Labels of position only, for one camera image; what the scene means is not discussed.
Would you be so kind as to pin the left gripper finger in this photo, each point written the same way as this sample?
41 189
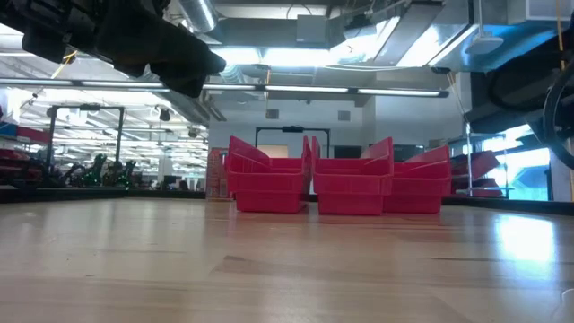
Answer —
193 56
184 85

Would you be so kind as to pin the red plastic bin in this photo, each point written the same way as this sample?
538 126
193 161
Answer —
269 188
352 190
417 188

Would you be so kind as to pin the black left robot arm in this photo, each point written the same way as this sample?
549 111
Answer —
45 22

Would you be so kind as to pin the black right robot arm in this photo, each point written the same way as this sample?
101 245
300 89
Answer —
520 85

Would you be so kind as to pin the black equipment with green lights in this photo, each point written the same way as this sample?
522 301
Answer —
103 175

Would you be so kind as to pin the grey junction box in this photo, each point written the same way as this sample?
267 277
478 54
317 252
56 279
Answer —
311 28

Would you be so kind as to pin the long LED light bar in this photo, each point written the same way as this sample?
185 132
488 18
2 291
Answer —
394 92

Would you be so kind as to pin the black screen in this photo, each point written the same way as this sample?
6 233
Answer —
406 152

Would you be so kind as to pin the white ceiling device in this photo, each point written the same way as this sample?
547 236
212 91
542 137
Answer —
484 45

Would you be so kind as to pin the metal rack with red bins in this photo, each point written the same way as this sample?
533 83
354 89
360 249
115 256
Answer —
475 175

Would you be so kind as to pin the silver ventilation duct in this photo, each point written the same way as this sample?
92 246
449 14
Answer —
197 13

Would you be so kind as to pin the black rig frame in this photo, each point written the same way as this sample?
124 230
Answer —
120 134

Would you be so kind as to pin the grey wall vent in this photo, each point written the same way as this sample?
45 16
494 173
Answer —
272 114
344 115

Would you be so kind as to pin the black doorway frame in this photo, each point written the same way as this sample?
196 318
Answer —
314 129

